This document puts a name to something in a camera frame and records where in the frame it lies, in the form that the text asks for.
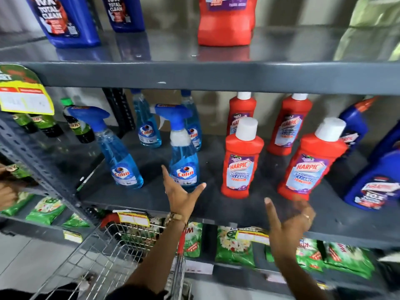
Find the large blue cleaner bottle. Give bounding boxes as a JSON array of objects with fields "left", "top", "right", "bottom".
[
  {"left": 101, "top": 0, "right": 146, "bottom": 33},
  {"left": 26, "top": 0, "right": 101, "bottom": 49}
]

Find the small yellow price tag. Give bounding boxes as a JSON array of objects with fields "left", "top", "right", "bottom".
[{"left": 63, "top": 230, "right": 84, "bottom": 244}]

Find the person's right forearm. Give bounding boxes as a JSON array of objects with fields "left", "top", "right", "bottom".
[{"left": 274, "top": 255, "right": 332, "bottom": 300}]

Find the wire shopping cart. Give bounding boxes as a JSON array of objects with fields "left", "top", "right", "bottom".
[{"left": 29, "top": 212, "right": 194, "bottom": 300}]

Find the red bottle with white cap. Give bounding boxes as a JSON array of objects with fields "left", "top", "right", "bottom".
[
  {"left": 221, "top": 117, "right": 265, "bottom": 199},
  {"left": 277, "top": 117, "right": 349, "bottom": 201},
  {"left": 267, "top": 93, "right": 313, "bottom": 156},
  {"left": 227, "top": 92, "right": 258, "bottom": 136}
]

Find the gold wrist watch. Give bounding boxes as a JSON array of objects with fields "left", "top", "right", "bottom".
[{"left": 164, "top": 212, "right": 188, "bottom": 229}]

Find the person's left forearm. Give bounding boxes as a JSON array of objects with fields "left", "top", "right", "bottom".
[{"left": 124, "top": 219, "right": 187, "bottom": 295}]

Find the person's left hand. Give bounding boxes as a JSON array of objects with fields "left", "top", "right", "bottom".
[{"left": 161, "top": 165, "right": 207, "bottom": 221}]

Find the dark bottle with green cap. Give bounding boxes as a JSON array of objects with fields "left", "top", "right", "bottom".
[{"left": 60, "top": 97, "right": 96, "bottom": 144}]

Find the grey metal shelf board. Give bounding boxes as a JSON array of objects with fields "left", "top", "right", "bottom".
[
  {"left": 77, "top": 130, "right": 400, "bottom": 251},
  {"left": 0, "top": 27, "right": 400, "bottom": 96},
  {"left": 181, "top": 259, "right": 400, "bottom": 295},
  {"left": 0, "top": 212, "right": 98, "bottom": 247}
]

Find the blue glass cleaner spray bottle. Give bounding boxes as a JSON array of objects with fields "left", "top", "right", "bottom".
[
  {"left": 67, "top": 106, "right": 144, "bottom": 190},
  {"left": 154, "top": 104, "right": 201, "bottom": 193},
  {"left": 180, "top": 89, "right": 203, "bottom": 152},
  {"left": 130, "top": 89, "right": 163, "bottom": 149}
]

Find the pale green plastic packet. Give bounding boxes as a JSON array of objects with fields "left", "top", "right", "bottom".
[{"left": 332, "top": 0, "right": 400, "bottom": 62}]

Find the large red cleaner bottle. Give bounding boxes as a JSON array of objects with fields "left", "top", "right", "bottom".
[{"left": 197, "top": 0, "right": 259, "bottom": 47}]

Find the grey perforated metal post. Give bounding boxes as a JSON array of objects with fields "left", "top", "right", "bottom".
[{"left": 0, "top": 115, "right": 98, "bottom": 226}]

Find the blue toilet cleaner bottle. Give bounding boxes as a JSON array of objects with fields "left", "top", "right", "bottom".
[{"left": 343, "top": 149, "right": 400, "bottom": 212}]

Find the white shelf label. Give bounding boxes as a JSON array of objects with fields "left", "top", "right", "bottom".
[{"left": 184, "top": 259, "right": 215, "bottom": 275}]

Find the black perforated metal post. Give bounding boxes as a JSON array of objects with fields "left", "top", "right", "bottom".
[{"left": 102, "top": 87, "right": 137, "bottom": 138}]

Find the yellow shelf price tag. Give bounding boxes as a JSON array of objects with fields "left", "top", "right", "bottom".
[
  {"left": 116, "top": 210, "right": 151, "bottom": 228},
  {"left": 235, "top": 229, "right": 270, "bottom": 246}
]

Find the green and yellow price tag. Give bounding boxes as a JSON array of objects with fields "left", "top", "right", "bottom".
[{"left": 0, "top": 64, "right": 55, "bottom": 116}]

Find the person's right hand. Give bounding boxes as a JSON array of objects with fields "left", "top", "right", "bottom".
[{"left": 264, "top": 197, "right": 317, "bottom": 263}]

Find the small green packet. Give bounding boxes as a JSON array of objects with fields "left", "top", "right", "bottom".
[{"left": 6, "top": 164, "right": 32, "bottom": 180}]

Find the green detergent packet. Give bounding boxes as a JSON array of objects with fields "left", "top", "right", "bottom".
[
  {"left": 265, "top": 239, "right": 324, "bottom": 273},
  {"left": 184, "top": 222, "right": 204, "bottom": 258},
  {"left": 62, "top": 213, "right": 91, "bottom": 229},
  {"left": 323, "top": 242, "right": 376, "bottom": 280},
  {"left": 215, "top": 226, "right": 256, "bottom": 269},
  {"left": 25, "top": 196, "right": 67, "bottom": 226},
  {"left": 0, "top": 192, "right": 35, "bottom": 216}
]

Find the blue bottle with orange cap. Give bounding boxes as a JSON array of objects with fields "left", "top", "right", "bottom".
[{"left": 338, "top": 96, "right": 379, "bottom": 154}]

